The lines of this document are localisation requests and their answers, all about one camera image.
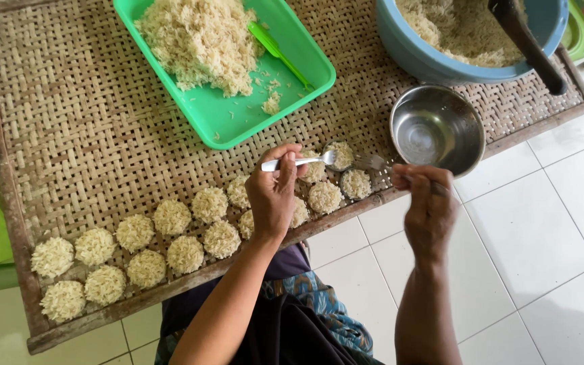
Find green plastic container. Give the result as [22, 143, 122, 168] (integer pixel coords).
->
[561, 0, 584, 65]

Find green plastic rectangular tray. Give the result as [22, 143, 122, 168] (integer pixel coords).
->
[113, 0, 337, 151]

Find green plastic knife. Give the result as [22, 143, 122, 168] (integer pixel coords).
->
[248, 20, 316, 92]

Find large woven bamboo tray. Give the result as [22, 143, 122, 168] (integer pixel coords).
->
[0, 0, 584, 355]

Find steel fork with dark handle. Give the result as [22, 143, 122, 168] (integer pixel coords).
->
[354, 153, 452, 198]

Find metal ring mould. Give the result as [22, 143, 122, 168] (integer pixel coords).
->
[322, 140, 355, 172]
[340, 168, 373, 200]

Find cooked rice in basin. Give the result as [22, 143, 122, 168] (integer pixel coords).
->
[396, 0, 528, 68]

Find blue patterned cloth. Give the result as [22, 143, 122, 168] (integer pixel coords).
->
[154, 271, 385, 365]

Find stainless steel bowl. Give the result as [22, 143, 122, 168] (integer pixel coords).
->
[389, 84, 486, 178]

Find heap of cooked rice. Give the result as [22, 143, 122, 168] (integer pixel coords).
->
[135, 0, 265, 98]

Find rows of round rice cakes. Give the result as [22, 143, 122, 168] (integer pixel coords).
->
[30, 148, 346, 323]

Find steel fork with pale handle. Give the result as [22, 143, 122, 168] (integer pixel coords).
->
[262, 149, 338, 172]

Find person's right hand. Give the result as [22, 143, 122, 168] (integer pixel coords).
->
[391, 164, 459, 265]

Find person's left hand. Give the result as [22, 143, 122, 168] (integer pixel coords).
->
[245, 143, 309, 242]

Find small clump of rice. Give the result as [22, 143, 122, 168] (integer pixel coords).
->
[262, 91, 283, 116]

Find blue plastic basin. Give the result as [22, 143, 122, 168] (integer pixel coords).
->
[376, 0, 570, 86]

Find person's dark garment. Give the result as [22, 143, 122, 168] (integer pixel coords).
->
[160, 242, 369, 365]

